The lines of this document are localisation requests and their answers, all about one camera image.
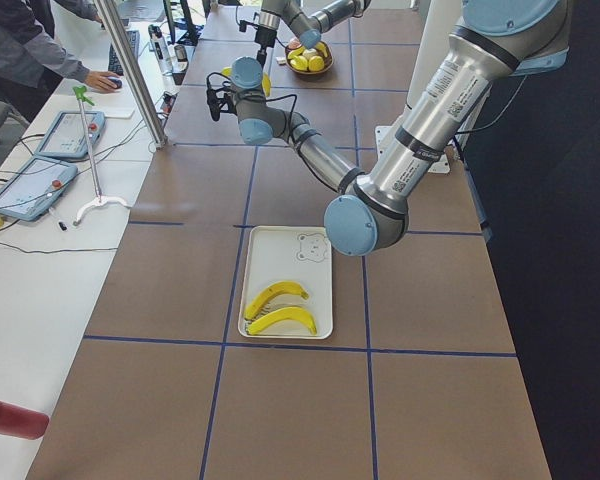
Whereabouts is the reacher grabber tool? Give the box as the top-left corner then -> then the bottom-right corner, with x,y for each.
73,86 -> 130,226

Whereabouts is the brown wicker basket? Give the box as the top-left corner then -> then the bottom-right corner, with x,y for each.
285,41 -> 334,76

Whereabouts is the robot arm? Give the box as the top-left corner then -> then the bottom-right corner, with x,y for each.
207,1 -> 574,256
255,0 -> 371,66

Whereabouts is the white spray bottle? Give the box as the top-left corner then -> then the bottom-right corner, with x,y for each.
148,24 -> 173,75

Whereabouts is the near teach pendant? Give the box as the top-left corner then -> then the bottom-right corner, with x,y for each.
0,155 -> 78,222

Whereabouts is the black computer mouse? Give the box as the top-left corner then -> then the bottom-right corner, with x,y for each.
108,77 -> 122,90

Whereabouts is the teach pendant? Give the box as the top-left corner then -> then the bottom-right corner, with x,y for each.
0,155 -> 78,222
35,111 -> 106,162

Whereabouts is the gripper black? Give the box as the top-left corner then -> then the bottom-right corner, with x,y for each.
217,85 -> 237,116
254,25 -> 277,65

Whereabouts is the cream bear tray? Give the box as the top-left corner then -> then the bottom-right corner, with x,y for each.
238,226 -> 333,340

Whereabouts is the far teach pendant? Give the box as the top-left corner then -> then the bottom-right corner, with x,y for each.
35,111 -> 106,162

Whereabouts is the yellow lemon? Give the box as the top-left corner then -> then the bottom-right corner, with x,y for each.
307,55 -> 325,72

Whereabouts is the person forearm grey sleeve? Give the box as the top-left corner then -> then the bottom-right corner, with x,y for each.
0,1 -> 90,87

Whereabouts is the black keyboard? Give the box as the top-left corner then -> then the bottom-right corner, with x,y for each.
107,30 -> 141,76

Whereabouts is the person hand on mouse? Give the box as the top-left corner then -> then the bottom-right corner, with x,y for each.
84,70 -> 118,92

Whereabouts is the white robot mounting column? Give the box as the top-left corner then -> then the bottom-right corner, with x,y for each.
374,0 -> 461,175

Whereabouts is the red bottle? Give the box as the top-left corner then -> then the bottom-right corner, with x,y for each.
0,401 -> 49,440

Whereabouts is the aluminium frame post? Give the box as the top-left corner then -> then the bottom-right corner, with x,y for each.
94,0 -> 168,150

